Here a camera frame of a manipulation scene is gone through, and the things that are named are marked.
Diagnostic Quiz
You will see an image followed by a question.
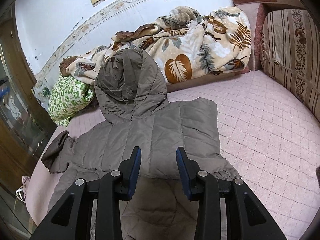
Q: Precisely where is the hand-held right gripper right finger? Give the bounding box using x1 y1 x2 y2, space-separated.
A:
176 147 288 240

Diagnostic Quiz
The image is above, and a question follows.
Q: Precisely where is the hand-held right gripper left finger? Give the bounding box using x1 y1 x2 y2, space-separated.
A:
29 146 142 240

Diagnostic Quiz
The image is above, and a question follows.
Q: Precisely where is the grey hooded puffer jacket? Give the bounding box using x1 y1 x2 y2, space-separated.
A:
41 48 242 240

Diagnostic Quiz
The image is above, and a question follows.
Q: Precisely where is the green patterned pillow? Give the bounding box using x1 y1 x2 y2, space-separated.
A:
48 75 95 127

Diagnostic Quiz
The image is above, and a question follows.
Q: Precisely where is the white bag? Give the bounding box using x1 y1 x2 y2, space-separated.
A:
15 176 31 202

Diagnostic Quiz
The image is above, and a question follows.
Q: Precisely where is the wooden cabinet with glass door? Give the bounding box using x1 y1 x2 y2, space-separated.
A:
0 5 58 233

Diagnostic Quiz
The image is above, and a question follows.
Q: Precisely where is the clear plastic bag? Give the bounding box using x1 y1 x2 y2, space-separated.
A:
32 79 54 99

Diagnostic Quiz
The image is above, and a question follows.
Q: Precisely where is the leaf print fleece blanket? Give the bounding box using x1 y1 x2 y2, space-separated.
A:
59 6 252 84

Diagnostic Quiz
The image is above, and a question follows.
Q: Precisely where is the striped floral cushion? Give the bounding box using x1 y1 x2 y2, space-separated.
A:
260 9 320 123

